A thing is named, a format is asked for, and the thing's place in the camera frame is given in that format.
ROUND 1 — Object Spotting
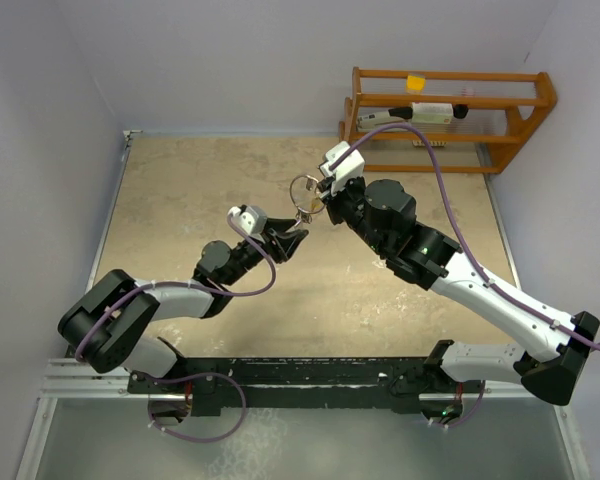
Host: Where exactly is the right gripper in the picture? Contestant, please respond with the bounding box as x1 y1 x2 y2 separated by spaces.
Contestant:
318 173 389 256

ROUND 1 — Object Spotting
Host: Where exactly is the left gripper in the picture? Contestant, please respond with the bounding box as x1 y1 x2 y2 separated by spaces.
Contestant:
223 219 306 286

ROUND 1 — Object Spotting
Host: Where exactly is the large metal keyring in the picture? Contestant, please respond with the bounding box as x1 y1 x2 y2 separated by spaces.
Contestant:
288 173 327 215

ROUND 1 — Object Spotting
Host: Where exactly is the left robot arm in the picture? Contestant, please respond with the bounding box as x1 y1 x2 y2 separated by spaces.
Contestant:
57 211 308 392

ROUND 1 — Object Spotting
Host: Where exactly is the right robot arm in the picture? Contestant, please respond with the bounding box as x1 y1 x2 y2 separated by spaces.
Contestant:
320 177 600 406

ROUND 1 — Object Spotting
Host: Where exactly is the wooden shelf rack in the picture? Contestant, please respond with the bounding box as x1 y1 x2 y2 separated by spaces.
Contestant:
338 67 558 174

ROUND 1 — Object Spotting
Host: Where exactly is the white stapler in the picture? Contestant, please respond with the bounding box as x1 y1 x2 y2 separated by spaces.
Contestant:
356 106 413 132

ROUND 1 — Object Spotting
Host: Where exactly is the white green box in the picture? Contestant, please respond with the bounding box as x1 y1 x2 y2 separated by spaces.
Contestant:
412 102 454 125

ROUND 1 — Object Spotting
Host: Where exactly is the small black object on shelf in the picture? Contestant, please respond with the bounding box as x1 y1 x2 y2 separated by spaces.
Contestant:
453 104 469 119

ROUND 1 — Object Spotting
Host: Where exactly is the yellow sticky note block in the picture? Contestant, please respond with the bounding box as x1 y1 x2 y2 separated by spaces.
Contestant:
405 75 426 95

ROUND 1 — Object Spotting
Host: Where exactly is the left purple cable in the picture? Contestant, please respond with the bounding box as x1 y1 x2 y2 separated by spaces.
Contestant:
73 214 277 364

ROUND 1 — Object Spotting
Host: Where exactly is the purple cable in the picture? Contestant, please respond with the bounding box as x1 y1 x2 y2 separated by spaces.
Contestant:
73 214 277 364
327 123 600 359

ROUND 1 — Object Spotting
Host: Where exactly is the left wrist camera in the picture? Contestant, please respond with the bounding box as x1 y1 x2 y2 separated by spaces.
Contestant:
228 205 268 239

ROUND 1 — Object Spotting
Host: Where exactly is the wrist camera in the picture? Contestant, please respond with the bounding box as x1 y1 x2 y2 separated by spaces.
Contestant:
228 205 268 239
318 141 365 196

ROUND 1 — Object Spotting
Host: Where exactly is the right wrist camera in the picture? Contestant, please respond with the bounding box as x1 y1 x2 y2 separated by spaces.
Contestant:
318 141 365 196

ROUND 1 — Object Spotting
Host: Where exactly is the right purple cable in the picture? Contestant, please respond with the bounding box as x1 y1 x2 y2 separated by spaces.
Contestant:
327 123 600 359

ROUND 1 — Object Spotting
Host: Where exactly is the black mounting base rail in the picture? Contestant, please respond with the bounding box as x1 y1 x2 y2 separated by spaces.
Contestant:
128 357 481 417

